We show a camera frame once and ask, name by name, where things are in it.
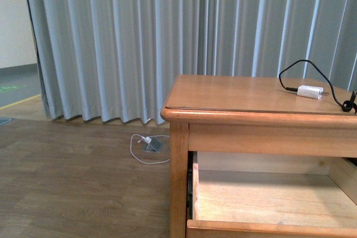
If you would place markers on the wooden drawer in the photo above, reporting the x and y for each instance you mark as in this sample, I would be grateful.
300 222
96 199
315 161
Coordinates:
264 195

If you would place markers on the white plug in floor socket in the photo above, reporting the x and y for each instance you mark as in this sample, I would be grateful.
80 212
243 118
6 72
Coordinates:
147 140

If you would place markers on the open grey floor socket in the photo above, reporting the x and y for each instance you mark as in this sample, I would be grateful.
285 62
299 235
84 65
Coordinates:
154 146

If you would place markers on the wooden nightstand cabinet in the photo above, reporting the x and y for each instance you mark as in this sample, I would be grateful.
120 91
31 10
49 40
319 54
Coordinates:
246 115

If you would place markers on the grey pleated curtain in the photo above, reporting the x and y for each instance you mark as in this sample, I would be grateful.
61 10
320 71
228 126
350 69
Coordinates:
119 58

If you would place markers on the white power adapter on cabinet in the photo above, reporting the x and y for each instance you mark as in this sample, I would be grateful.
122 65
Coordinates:
312 92

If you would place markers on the grey floor sign mat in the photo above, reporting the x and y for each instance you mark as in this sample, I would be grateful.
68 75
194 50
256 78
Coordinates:
5 120

